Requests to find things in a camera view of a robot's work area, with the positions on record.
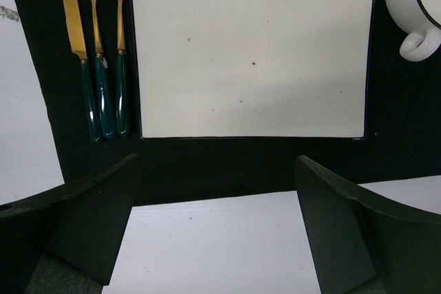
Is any gold spoon green handle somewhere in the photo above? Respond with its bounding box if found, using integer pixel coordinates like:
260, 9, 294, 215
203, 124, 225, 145
90, 0, 116, 139

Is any white square plate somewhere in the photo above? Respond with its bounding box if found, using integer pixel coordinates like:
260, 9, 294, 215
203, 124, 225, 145
133, 0, 373, 138

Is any black placemat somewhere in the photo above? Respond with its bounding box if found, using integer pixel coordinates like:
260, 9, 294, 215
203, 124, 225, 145
15, 0, 440, 205

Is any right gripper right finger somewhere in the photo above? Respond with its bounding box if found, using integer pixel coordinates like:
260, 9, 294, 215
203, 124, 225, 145
294, 156, 440, 293

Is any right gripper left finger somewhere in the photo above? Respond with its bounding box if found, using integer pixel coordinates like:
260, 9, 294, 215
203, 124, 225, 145
1, 154, 141, 293

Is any white bowl with handles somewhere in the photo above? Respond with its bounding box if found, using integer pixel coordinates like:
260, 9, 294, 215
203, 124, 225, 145
385, 0, 440, 62

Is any gold knife green handle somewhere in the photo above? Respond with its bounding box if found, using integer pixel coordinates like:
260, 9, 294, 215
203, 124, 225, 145
63, 0, 101, 143

